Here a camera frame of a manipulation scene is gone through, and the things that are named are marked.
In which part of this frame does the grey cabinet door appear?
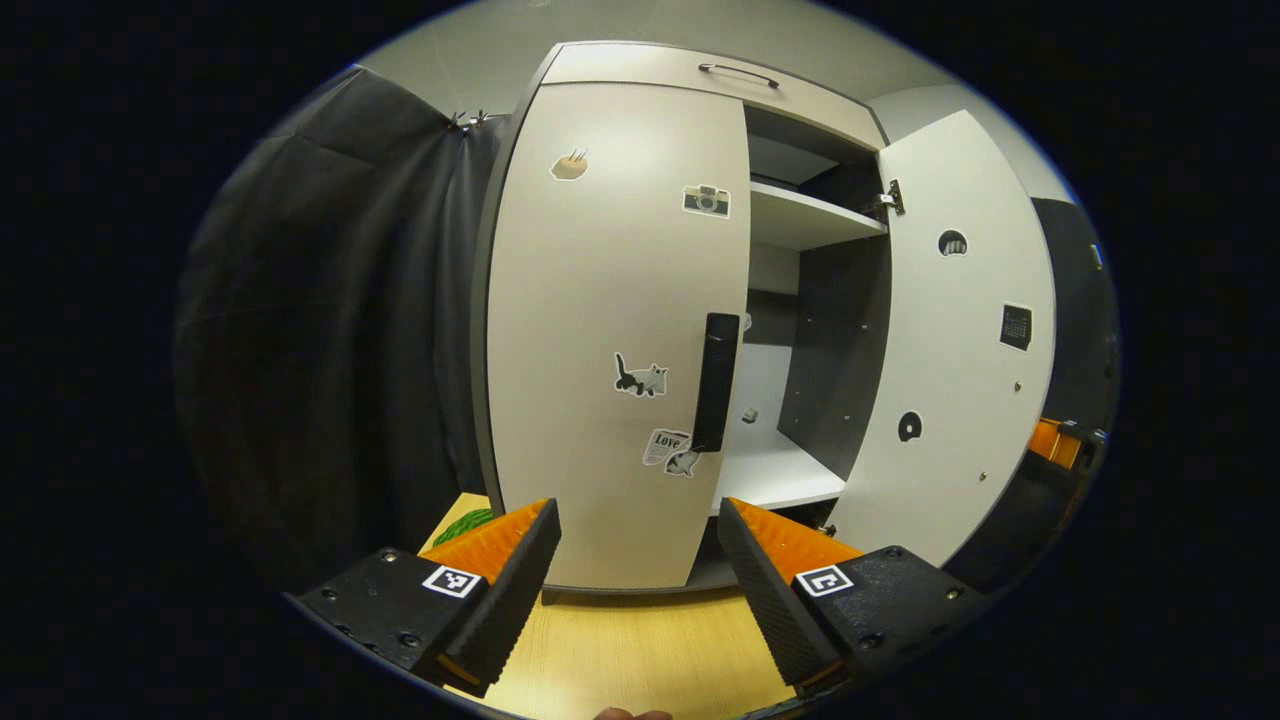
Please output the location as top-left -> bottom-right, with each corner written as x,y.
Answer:
485,82 -> 751,591
825,110 -> 1058,569

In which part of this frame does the white cabinet shelf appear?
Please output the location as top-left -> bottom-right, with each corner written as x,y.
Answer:
712,425 -> 849,516
748,180 -> 889,251

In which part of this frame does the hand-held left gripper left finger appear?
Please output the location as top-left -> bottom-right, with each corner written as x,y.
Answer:
285,498 -> 563,699

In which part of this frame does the grey double-door shoe cabinet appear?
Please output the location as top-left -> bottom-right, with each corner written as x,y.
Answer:
470,40 -> 896,606

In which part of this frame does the black drawer bar handle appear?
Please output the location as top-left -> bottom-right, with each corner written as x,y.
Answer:
697,63 -> 781,89

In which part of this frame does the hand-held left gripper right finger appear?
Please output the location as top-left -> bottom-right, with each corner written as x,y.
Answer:
717,497 -> 991,699

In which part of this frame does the black door handle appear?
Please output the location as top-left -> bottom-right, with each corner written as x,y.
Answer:
692,313 -> 742,453

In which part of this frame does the grey cabinet drawer front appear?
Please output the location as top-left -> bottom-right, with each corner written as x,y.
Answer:
540,42 -> 889,151

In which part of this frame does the green striped object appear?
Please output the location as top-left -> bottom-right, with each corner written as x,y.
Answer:
432,508 -> 496,549

